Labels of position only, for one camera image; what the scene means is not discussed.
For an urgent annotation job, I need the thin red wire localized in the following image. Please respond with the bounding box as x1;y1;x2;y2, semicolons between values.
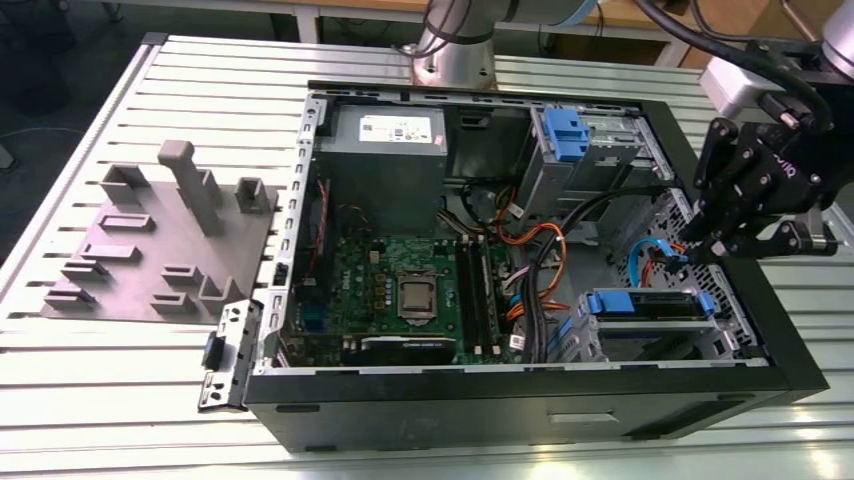
313;177;335;286

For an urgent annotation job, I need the CPU socket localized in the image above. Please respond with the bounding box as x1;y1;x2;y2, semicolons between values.
394;269;447;326

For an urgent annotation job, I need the grey power supply unit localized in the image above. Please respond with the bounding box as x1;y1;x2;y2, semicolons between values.
313;104;450;236

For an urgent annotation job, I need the black graphics card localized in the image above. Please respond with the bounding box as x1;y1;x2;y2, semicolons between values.
339;333;459;366

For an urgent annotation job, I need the blue data wire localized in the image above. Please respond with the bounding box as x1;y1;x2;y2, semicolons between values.
626;235;689;291

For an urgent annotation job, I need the silver CPU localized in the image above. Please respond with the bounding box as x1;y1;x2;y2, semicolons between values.
399;279;442;314

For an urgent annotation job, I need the black PC case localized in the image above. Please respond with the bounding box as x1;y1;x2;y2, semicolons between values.
196;78;832;454

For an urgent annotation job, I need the metal expansion slot bracket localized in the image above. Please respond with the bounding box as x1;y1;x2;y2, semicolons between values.
196;297;263;414

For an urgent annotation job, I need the hard disk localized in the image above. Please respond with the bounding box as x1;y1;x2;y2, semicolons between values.
553;289;722;359

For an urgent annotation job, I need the wooden cabinet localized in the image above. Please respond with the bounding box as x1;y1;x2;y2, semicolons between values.
724;0;829;51

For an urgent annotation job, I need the black cable bundle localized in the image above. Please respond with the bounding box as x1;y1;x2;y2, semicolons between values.
519;184;669;364

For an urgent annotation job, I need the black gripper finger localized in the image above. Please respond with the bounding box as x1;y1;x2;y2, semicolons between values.
693;213;808;266
680;116;742;242

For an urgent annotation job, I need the orange wire bundle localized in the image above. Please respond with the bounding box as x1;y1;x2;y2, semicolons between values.
497;222;575;331

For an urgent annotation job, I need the blue drive latch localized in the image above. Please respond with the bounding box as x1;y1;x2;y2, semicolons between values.
543;107;593;164

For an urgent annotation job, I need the grey parts rack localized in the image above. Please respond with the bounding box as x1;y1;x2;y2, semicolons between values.
39;138;282;325

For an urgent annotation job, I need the black camera cable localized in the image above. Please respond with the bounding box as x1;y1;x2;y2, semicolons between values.
633;0;836;132

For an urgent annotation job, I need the RAM stick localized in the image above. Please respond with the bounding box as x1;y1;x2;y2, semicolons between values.
474;233;503;354

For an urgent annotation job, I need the metal optical drive cage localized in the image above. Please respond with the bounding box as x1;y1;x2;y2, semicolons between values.
517;102;673;221

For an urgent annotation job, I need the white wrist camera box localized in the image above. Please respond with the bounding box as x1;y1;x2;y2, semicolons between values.
705;53;790;117

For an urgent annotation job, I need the black orange power wire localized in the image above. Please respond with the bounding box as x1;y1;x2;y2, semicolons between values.
650;243;702;274

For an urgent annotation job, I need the metal disk bay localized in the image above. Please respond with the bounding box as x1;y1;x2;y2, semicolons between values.
577;287;766;364

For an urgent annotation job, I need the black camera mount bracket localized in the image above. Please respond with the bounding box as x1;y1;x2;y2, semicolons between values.
744;38;829;89

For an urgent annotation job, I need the green motherboard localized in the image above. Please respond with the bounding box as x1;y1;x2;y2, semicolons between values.
283;234;529;369

